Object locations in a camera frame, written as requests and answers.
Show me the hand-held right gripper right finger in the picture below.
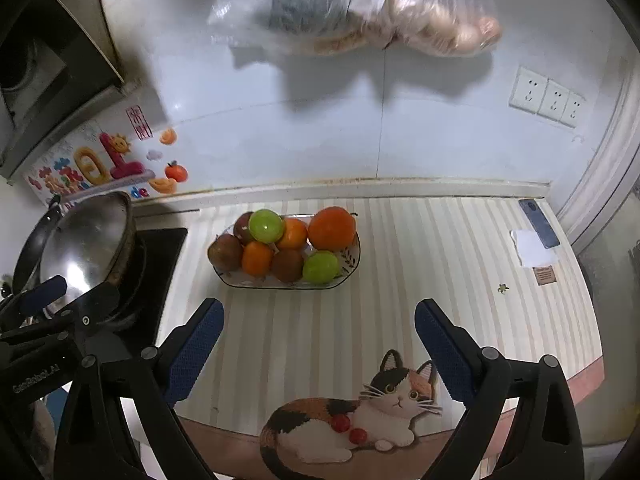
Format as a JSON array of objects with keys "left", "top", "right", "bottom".
[{"left": 414, "top": 298, "right": 586, "bottom": 480}]

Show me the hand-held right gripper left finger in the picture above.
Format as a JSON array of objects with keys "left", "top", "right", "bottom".
[{"left": 54, "top": 298, "right": 225, "bottom": 480}]

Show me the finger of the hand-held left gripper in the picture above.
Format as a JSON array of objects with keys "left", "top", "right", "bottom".
[
  {"left": 0, "top": 275, "right": 68, "bottom": 323},
  {"left": 52, "top": 284, "right": 119, "bottom": 346}
]

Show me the dark red apple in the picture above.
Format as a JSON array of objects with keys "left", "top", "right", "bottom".
[
  {"left": 208, "top": 234, "right": 245, "bottom": 273},
  {"left": 270, "top": 248, "right": 305, "bottom": 283},
  {"left": 233, "top": 211, "right": 256, "bottom": 246}
]

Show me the small orange tangerine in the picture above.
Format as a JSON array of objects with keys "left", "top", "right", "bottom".
[
  {"left": 276, "top": 217, "right": 309, "bottom": 251},
  {"left": 242, "top": 241, "right": 275, "bottom": 276}
]

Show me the oval patterned ceramic plate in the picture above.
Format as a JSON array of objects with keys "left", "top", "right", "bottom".
[{"left": 209, "top": 215, "right": 362, "bottom": 289}]

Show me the green apple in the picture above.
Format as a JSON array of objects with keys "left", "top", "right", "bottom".
[
  {"left": 302, "top": 251, "right": 340, "bottom": 283},
  {"left": 248, "top": 209, "right": 284, "bottom": 244}
]

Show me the large orange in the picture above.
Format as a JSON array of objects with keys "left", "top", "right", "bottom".
[{"left": 307, "top": 206, "right": 358, "bottom": 252}]

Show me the black frying pan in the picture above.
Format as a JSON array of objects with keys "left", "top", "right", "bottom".
[{"left": 12, "top": 195, "right": 65, "bottom": 307}]

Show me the steel wok with lid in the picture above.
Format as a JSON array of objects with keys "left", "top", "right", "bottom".
[{"left": 39, "top": 191, "right": 139, "bottom": 322}]

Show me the striped cat-print mat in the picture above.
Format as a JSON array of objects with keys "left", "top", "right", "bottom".
[{"left": 157, "top": 195, "right": 603, "bottom": 480}]

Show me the black gas stove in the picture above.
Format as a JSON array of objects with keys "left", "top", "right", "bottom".
[{"left": 30, "top": 227, "right": 189, "bottom": 357}]

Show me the white paper sheet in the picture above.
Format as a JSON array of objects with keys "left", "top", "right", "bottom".
[{"left": 510, "top": 229, "right": 560, "bottom": 269}]

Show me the blue smartphone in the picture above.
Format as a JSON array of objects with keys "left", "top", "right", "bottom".
[{"left": 518, "top": 198, "right": 561, "bottom": 249}]

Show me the frosted glass sliding door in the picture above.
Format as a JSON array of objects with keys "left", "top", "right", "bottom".
[{"left": 570, "top": 160, "right": 640, "bottom": 450}]

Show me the black range hood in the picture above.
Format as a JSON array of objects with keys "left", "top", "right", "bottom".
[{"left": 0, "top": 0, "right": 127, "bottom": 182}]

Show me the clear bag of eggs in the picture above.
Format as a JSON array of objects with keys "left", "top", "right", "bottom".
[{"left": 350, "top": 0, "right": 503, "bottom": 59}]

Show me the clear bag with dark contents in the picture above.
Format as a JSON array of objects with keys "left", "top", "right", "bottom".
[{"left": 207, "top": 0, "right": 401, "bottom": 57}]

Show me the colourful wall sticker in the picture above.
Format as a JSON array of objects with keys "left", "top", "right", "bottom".
[{"left": 25, "top": 105, "right": 192, "bottom": 212}]

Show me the white wall socket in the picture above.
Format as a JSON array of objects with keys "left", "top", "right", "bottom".
[
  {"left": 537, "top": 78, "right": 571, "bottom": 122},
  {"left": 560, "top": 91, "right": 586, "bottom": 129},
  {"left": 509, "top": 66, "right": 550, "bottom": 115}
]

